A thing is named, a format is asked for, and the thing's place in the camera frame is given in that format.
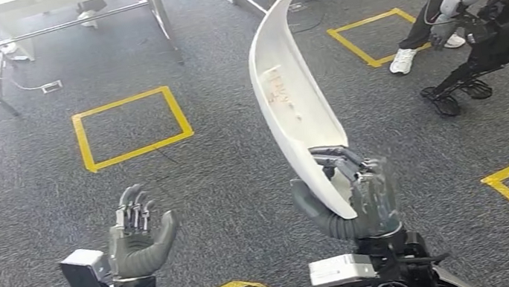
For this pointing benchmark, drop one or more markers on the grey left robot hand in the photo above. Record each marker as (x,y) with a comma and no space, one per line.
(135,253)

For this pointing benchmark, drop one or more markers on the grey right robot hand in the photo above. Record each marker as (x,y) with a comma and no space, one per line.
(377,200)

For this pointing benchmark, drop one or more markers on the white curved plastic part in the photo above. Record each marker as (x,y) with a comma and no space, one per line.
(289,107)

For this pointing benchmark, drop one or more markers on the yellow floor tape square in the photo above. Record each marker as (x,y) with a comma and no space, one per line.
(350,47)
(84,146)

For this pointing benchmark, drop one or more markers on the silver floor outlet white insert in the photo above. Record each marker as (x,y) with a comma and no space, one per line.
(297,7)
(52,86)

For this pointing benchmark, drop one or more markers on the person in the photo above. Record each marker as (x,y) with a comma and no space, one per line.
(430,13)

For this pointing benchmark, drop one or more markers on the person's foot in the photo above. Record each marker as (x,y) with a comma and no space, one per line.
(87,19)

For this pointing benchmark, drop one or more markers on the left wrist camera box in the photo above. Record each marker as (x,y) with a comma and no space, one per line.
(84,278)

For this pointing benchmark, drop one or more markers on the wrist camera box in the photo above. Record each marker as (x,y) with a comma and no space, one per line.
(342,271)
(84,278)

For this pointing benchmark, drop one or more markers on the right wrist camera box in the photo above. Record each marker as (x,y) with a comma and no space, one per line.
(342,271)

